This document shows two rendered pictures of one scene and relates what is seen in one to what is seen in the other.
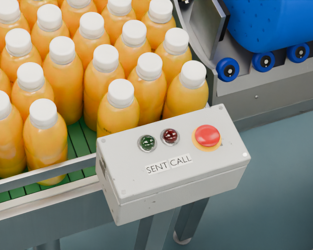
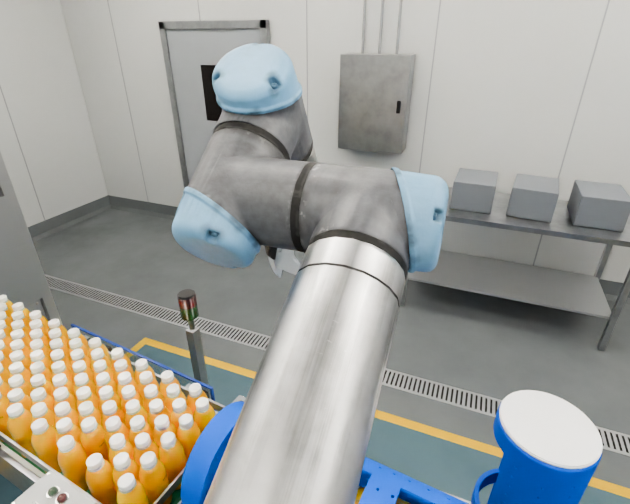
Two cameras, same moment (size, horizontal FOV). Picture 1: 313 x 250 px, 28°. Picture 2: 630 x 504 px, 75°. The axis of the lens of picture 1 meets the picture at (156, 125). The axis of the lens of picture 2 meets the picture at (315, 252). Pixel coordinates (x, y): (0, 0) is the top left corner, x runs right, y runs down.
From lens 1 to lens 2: 109 cm
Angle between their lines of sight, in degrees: 50
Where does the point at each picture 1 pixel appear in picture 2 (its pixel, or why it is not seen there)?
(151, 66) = (117, 461)
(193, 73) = (122, 481)
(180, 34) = (149, 458)
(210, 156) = not seen: outside the picture
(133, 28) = (142, 437)
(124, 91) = (92, 461)
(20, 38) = (108, 406)
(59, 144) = (63, 465)
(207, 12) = not seen: hidden behind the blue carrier
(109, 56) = (115, 441)
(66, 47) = (111, 423)
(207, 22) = not seen: hidden behind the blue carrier
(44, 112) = (62, 442)
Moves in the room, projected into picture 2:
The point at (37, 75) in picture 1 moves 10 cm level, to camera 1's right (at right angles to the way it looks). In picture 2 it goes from (86, 425) to (90, 452)
